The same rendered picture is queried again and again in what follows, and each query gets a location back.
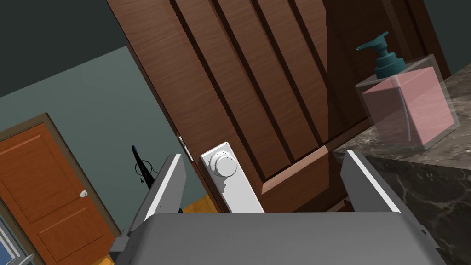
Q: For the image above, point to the white door knob with plate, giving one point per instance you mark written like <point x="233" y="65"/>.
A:
<point x="225" y="165"/>

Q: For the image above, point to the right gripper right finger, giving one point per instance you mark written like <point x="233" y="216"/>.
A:
<point x="362" y="187"/>

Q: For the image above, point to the dark brown panelled door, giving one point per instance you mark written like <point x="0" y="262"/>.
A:
<point x="228" y="73"/>

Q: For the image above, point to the orange door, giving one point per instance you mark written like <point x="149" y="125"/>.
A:
<point x="44" y="191"/>

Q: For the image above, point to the small white round door knob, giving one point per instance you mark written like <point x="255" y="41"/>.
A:
<point x="83" y="194"/>

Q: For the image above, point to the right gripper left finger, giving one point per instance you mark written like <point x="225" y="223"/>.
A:
<point x="167" y="186"/>

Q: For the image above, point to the pink soap dispenser teal pump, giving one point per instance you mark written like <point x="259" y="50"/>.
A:
<point x="408" y="106"/>

